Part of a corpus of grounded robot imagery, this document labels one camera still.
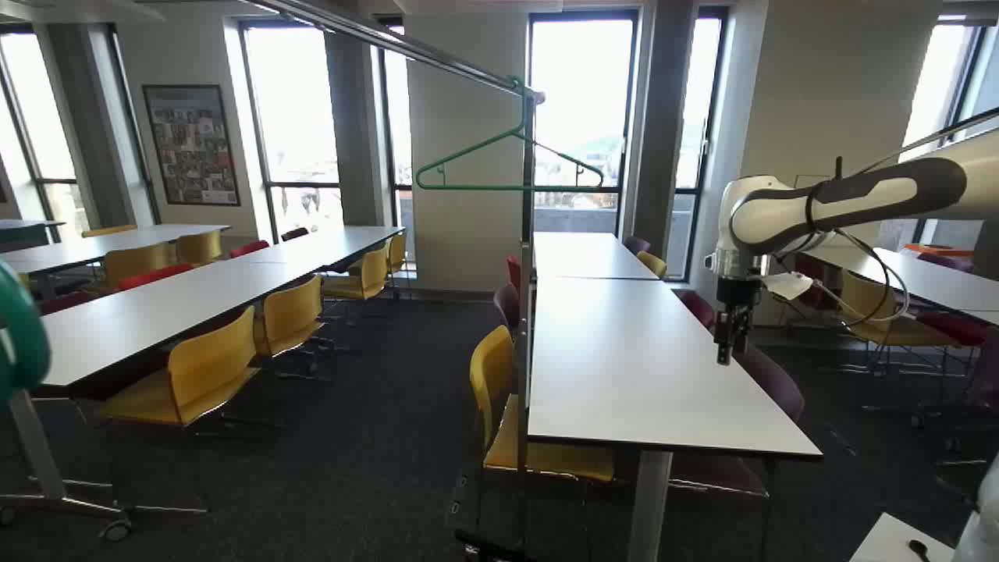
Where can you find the large framed poster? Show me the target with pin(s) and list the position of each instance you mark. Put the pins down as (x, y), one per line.
(190, 145)

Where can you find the maroon chair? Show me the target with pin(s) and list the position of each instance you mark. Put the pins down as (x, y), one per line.
(698, 308)
(808, 273)
(64, 301)

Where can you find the chrome clothes rail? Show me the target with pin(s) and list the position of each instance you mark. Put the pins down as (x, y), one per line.
(417, 49)

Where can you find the black floor box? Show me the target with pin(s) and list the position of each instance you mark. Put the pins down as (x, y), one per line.
(487, 517)

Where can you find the orange chair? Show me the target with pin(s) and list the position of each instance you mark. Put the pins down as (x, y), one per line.
(942, 253)

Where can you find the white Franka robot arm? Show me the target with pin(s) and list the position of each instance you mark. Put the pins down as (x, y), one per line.
(854, 205)

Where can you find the small black object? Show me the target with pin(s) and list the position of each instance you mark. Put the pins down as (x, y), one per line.
(918, 547)

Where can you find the purple chair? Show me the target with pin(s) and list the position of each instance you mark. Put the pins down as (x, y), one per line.
(775, 380)
(636, 245)
(508, 308)

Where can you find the yellow plastic chair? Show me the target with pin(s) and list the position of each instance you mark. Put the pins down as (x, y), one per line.
(202, 247)
(397, 253)
(495, 380)
(104, 230)
(654, 263)
(365, 275)
(290, 315)
(863, 301)
(205, 375)
(136, 263)

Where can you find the long white table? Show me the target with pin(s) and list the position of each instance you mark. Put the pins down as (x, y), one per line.
(104, 240)
(187, 297)

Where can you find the red chair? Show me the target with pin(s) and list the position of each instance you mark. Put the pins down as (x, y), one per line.
(246, 247)
(955, 329)
(517, 275)
(155, 275)

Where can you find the white rectangular table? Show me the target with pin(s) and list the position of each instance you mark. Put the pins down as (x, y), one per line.
(625, 362)
(582, 256)
(937, 281)

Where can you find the white board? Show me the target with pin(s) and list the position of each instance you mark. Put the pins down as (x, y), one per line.
(892, 540)

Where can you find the green round object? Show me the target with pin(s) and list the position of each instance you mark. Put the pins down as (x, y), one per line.
(21, 333)

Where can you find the metal rack pole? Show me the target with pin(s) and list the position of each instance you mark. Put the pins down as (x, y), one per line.
(527, 230)

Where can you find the dark chair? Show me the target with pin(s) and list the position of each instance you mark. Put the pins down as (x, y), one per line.
(294, 231)

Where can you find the dark table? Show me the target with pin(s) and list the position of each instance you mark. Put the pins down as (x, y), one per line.
(26, 225)

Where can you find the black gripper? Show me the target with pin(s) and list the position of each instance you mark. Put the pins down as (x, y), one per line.
(737, 301)

